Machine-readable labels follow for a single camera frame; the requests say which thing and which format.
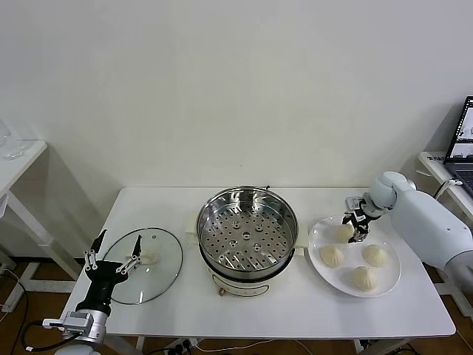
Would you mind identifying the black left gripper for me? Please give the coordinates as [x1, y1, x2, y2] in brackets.
[75, 229, 143, 315]

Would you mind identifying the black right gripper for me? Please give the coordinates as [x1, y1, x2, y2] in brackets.
[341, 208, 372, 245]

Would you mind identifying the white steamed baozi bun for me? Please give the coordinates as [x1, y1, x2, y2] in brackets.
[350, 266, 380, 293]
[319, 244, 344, 268]
[361, 243, 389, 268]
[335, 224, 355, 244]

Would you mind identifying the round glass pot lid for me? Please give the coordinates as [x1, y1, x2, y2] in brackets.
[101, 227, 184, 305]

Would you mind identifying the perforated steel steamer basket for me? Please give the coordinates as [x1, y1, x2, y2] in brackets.
[195, 186, 299, 281]

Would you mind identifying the round white plate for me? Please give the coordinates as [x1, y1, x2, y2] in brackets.
[307, 216, 402, 299]

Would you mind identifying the white side table with laptop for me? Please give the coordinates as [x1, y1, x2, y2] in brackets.
[417, 150, 473, 319]

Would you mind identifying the long white floor power strip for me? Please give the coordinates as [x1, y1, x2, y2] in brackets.
[0, 286, 24, 314]

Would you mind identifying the white power strip with plugs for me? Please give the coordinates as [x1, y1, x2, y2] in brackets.
[162, 338, 200, 352]

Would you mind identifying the open grey laptop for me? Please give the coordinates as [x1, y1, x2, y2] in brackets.
[445, 95, 473, 197]

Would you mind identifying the white electric cooker base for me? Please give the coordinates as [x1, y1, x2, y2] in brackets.
[183, 215, 309, 299]

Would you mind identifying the white side table with jar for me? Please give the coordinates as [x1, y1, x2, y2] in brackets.
[0, 140, 84, 293]

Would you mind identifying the clear glass jar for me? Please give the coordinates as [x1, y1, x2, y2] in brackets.
[0, 118, 27, 160]

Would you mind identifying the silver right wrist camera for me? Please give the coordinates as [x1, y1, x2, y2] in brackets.
[345, 196, 366, 212]

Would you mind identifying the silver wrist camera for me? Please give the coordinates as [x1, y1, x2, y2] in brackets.
[42, 311, 108, 343]
[345, 196, 366, 212]

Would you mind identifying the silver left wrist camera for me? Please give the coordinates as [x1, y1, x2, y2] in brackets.
[42, 311, 108, 343]

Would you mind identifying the white laptop charger cable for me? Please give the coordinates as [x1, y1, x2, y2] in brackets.
[432, 178, 463, 203]

